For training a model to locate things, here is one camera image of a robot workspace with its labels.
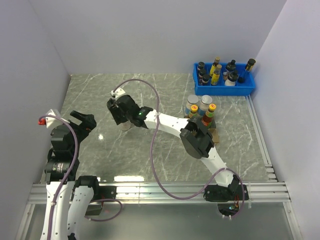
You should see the aluminium frame rail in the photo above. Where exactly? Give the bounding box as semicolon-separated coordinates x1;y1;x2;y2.
14;159;303;240

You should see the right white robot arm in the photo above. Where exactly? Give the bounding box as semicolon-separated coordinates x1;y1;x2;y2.
106;94;245;200

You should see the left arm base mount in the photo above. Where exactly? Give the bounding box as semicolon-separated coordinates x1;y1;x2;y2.
85;185;117;216

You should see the leaning black yellow bottle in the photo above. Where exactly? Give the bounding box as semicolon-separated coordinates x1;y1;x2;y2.
237;58;256;84

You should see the silver lid jar blue label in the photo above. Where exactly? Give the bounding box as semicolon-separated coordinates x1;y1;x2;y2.
184;94;199;116

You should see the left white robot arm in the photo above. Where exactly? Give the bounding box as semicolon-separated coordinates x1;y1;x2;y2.
38;109;101;240

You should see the dark bottle in bin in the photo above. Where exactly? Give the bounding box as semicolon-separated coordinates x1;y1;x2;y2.
197;61;206;74

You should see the wooden tiered rack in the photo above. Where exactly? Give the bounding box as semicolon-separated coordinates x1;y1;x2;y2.
183;114;221;145

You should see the black cap shaker front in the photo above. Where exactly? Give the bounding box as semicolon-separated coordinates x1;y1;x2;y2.
120;121;132;131

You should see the dark bottle middle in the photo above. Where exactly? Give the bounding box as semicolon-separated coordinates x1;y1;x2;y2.
198;68;207;80

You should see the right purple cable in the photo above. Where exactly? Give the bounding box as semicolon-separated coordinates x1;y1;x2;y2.
112;78;246;217

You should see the yellow label bottle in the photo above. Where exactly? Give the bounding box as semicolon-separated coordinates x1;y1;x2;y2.
211;64;222;86
209;56;220;77

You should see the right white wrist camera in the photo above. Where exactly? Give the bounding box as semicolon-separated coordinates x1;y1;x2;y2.
110;87;126;99

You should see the yellow label bottle rear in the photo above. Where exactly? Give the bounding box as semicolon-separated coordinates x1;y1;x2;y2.
209;56;220;77

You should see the black cap bottle rear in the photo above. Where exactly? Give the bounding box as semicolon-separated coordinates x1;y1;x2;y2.
225;59;236;72

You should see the yellow label bottle front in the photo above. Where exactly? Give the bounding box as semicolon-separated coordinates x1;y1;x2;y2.
211;64;222;86

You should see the red sauce bottle yellow cap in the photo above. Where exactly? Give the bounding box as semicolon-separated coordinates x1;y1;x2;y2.
201;103;217;128

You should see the dark bottle front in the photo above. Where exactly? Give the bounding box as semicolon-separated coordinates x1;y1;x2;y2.
201;74;210;86

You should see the black cap white bottle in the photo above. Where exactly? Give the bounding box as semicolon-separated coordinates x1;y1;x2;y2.
224;70;239;87

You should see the blue plastic bin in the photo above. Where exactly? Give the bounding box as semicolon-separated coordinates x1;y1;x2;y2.
192;62;256;96

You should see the red sauce bottle front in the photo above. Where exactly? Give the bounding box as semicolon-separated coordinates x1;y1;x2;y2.
188;104;198;119

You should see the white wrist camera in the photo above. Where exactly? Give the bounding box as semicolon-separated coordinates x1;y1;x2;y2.
110;87;126;99
38;109;63;130

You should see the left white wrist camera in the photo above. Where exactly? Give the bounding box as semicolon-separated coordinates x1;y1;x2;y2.
38;109;63;130

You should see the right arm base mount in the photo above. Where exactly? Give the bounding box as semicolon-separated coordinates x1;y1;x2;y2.
203;185;250;219

